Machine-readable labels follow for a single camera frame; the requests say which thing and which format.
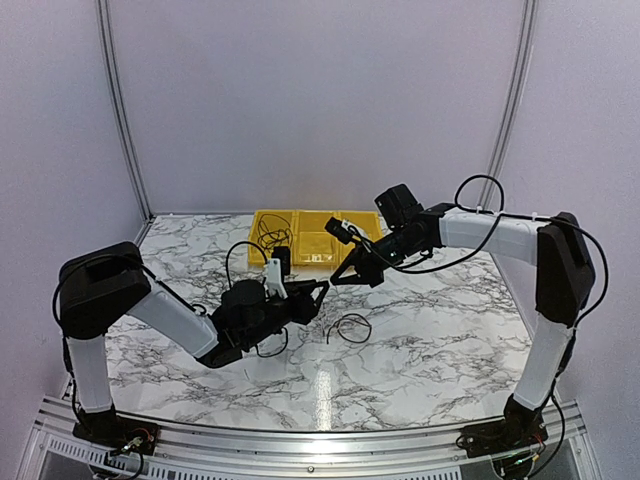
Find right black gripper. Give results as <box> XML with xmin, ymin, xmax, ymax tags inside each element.
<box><xmin>330</xmin><ymin>228</ymin><xmax>425</xmax><ymax>288</ymax></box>

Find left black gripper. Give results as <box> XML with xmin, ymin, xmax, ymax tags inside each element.
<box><xmin>242</xmin><ymin>280</ymin><xmax>329</xmax><ymax>350</ymax></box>

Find red wire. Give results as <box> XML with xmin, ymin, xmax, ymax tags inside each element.
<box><xmin>325</xmin><ymin>313</ymin><xmax>373</xmax><ymax>345</ymax></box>

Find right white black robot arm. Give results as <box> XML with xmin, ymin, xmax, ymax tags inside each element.
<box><xmin>325</xmin><ymin>184</ymin><xmax>598</xmax><ymax>448</ymax></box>

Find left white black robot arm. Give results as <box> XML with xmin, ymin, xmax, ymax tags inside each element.
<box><xmin>52</xmin><ymin>242</ymin><xmax>329</xmax><ymax>448</ymax></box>

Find middle yellow bin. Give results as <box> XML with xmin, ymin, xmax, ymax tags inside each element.
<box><xmin>293</xmin><ymin>210</ymin><xmax>339</xmax><ymax>267</ymax></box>

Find yellow bin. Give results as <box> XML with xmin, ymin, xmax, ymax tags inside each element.
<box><xmin>293</xmin><ymin>210</ymin><xmax>339</xmax><ymax>267</ymax></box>
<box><xmin>247</xmin><ymin>210</ymin><xmax>298</xmax><ymax>266</ymax></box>
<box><xmin>331</xmin><ymin>210</ymin><xmax>383</xmax><ymax>266</ymax></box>

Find right yellow bin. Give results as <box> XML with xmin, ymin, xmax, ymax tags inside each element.
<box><xmin>331</xmin><ymin>210</ymin><xmax>383</xmax><ymax>266</ymax></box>

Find left yellow bin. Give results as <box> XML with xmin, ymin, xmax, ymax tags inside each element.
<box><xmin>247</xmin><ymin>210</ymin><xmax>298</xmax><ymax>266</ymax></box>

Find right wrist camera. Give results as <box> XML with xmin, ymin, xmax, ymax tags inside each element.
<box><xmin>325</xmin><ymin>217</ymin><xmax>369</xmax><ymax>245</ymax></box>

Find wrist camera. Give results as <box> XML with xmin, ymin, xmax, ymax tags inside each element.
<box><xmin>325</xmin><ymin>217</ymin><xmax>369</xmax><ymax>245</ymax></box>
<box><xmin>264</xmin><ymin>246</ymin><xmax>291</xmax><ymax>300</ymax></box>

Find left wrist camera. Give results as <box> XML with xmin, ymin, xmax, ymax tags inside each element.
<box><xmin>264</xmin><ymin>246</ymin><xmax>291</xmax><ymax>300</ymax></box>

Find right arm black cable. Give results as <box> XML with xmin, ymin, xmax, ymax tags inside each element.
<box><xmin>384</xmin><ymin>173</ymin><xmax>611</xmax><ymax>331</ymax></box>

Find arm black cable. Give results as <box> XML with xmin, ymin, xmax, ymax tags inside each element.
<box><xmin>384</xmin><ymin>173</ymin><xmax>611</xmax><ymax>331</ymax></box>
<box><xmin>52</xmin><ymin>241</ymin><xmax>291</xmax><ymax>359</ymax></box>

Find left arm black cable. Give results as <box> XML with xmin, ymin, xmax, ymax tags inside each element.
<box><xmin>52</xmin><ymin>241</ymin><xmax>291</xmax><ymax>359</ymax></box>

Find left aluminium corner post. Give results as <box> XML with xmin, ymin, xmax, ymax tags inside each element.
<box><xmin>95</xmin><ymin>0</ymin><xmax>154</xmax><ymax>222</ymax></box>

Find aluminium corner post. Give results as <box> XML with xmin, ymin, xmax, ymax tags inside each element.
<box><xmin>95</xmin><ymin>0</ymin><xmax>154</xmax><ymax>222</ymax></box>
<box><xmin>487</xmin><ymin>0</ymin><xmax>539</xmax><ymax>179</ymax></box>

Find aluminium front frame rail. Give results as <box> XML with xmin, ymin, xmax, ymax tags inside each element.
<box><xmin>16</xmin><ymin>397</ymin><xmax>603</xmax><ymax>479</ymax></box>

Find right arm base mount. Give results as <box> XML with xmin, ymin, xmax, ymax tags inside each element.
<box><xmin>455</xmin><ymin>419</ymin><xmax>548</xmax><ymax>458</ymax></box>

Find right aluminium corner post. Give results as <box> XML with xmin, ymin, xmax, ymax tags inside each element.
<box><xmin>487</xmin><ymin>0</ymin><xmax>539</xmax><ymax>179</ymax></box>

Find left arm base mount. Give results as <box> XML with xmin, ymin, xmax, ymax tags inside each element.
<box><xmin>72</xmin><ymin>418</ymin><xmax>160</xmax><ymax>455</ymax></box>

